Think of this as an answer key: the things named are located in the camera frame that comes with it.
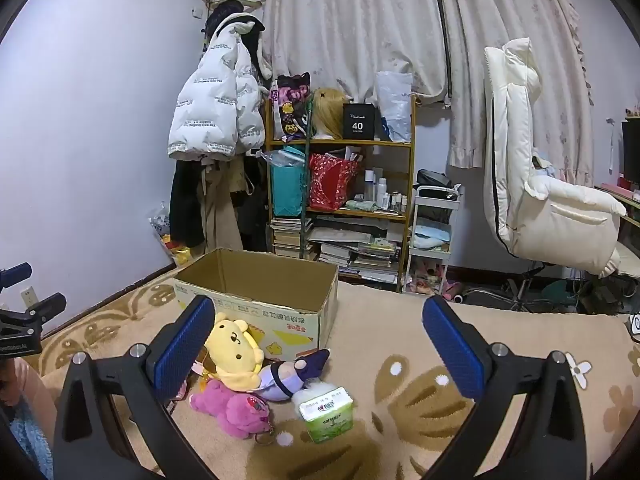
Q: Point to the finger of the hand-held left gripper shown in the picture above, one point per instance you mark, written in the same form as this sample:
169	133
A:
45	307
15	274

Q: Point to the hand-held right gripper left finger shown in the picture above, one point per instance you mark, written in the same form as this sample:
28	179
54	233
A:
182	350

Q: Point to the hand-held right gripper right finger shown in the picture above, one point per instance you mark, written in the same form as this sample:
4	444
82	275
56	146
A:
455	355

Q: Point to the yellow plush dog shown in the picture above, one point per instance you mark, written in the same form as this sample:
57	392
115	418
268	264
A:
232	345

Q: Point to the cardboard box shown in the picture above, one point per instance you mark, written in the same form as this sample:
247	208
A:
250	280

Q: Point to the purple plush doll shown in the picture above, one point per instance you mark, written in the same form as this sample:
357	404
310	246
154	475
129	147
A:
280	377

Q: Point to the green tissue pack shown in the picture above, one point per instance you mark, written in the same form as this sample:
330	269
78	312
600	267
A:
325	415

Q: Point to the beige patterned blanket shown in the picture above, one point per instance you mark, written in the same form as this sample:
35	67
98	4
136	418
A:
400	320

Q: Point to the pink plush bear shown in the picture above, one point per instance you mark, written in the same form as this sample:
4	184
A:
225	410

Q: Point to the pink toys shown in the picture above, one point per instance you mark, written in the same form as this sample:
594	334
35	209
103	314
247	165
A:
427	280

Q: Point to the light blue fuzzy clothing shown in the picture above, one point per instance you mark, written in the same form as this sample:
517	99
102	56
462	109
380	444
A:
35	450

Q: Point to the plastic bag of yellow toys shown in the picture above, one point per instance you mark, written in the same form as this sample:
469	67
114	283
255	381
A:
167	237

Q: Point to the light blue cushion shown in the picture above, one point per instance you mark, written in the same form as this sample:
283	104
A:
430	237

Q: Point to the pile of magazines and books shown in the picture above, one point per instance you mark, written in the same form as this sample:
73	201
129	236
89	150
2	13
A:
360	255

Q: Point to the beige coat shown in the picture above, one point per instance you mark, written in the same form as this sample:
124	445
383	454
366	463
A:
217	210

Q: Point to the black coat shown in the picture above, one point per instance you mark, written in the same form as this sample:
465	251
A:
185	205

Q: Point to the white trolley cart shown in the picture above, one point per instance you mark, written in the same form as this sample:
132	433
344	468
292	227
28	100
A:
435	205

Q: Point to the tall stack of books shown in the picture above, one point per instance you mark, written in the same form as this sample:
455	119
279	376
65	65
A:
287	237

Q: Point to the dark hanging clothes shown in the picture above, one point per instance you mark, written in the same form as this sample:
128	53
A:
255	210

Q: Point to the thin green pole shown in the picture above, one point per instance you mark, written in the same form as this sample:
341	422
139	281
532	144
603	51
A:
303	220

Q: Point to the group of toiletry bottles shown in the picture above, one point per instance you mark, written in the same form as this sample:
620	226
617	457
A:
382	192

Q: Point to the teal bag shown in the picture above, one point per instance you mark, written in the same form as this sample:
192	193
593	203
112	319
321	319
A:
287	185

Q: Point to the cream hanging coat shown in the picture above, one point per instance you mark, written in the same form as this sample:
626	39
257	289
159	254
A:
520	160

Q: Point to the red gift bag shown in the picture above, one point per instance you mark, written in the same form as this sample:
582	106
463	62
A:
330	185

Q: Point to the wooden desk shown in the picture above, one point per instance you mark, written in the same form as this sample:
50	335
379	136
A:
625	202

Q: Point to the wooden shelf unit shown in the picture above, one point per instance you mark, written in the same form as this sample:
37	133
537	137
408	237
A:
350	143

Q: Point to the white printed puffer jacket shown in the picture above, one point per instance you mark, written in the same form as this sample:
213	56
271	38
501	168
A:
205	105

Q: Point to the black box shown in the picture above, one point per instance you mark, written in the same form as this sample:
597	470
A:
359	122

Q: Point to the clear plastic bag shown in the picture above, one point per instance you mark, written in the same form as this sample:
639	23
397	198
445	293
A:
395	105

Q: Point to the black monitor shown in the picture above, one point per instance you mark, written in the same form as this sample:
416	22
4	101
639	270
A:
631	152

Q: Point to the printed black tote bag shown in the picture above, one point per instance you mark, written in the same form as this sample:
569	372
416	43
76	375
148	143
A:
292	105

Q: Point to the blonde wig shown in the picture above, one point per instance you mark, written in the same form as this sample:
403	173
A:
327	110

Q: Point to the black fuzzy garment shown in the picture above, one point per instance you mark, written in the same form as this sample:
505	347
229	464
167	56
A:
235	7

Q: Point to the floral beige curtain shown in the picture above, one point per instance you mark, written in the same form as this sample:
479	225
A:
500	10
350	20

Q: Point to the white wall socket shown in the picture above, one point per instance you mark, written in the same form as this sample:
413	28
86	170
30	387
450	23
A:
29	296

